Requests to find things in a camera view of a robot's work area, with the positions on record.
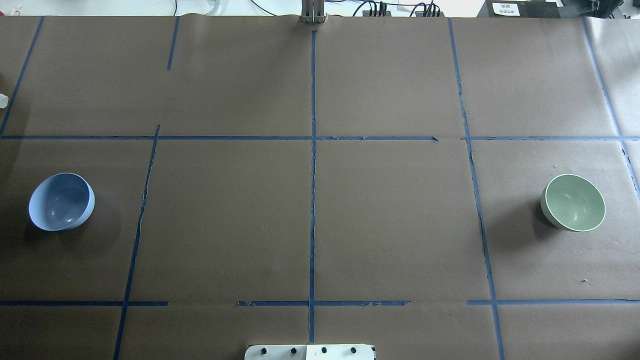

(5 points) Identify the blue bowl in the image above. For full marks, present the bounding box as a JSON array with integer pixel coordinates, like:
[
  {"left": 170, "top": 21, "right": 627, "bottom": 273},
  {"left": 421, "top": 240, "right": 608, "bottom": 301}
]
[{"left": 28, "top": 172, "right": 96, "bottom": 231}]

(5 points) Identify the black box with label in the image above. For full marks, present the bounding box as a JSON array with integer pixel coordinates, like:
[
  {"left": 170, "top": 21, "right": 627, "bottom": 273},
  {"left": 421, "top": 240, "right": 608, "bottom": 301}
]
[{"left": 476, "top": 0, "right": 561, "bottom": 19}]

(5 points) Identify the black power strip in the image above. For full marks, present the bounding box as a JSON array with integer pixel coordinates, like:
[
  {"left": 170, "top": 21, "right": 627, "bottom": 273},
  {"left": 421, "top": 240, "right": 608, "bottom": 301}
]
[
  {"left": 356, "top": 0, "right": 391, "bottom": 18},
  {"left": 413, "top": 2, "right": 443, "bottom": 18}
]

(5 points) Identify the left black power strip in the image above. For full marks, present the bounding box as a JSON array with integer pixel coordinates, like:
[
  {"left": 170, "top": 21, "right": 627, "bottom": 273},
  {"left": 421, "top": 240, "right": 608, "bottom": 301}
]
[{"left": 356, "top": 0, "right": 391, "bottom": 18}]

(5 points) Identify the right black power strip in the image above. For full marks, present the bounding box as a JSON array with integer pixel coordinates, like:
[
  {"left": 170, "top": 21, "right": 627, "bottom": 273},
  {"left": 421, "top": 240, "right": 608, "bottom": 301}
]
[{"left": 413, "top": 2, "right": 443, "bottom": 18}]

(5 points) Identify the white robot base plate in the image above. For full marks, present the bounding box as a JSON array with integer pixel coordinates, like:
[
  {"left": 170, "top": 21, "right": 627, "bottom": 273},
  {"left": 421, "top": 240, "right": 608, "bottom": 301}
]
[{"left": 244, "top": 343, "right": 377, "bottom": 360}]

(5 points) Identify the grey metal camera post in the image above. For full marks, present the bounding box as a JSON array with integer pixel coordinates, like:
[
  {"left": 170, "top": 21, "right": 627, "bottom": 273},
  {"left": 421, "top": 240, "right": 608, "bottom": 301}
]
[{"left": 301, "top": 0, "right": 327, "bottom": 24}]

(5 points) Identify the green bowl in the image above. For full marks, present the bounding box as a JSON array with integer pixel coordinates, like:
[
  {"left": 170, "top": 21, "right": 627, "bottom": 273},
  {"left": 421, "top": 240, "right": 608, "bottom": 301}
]
[{"left": 539, "top": 173, "right": 607, "bottom": 233}]

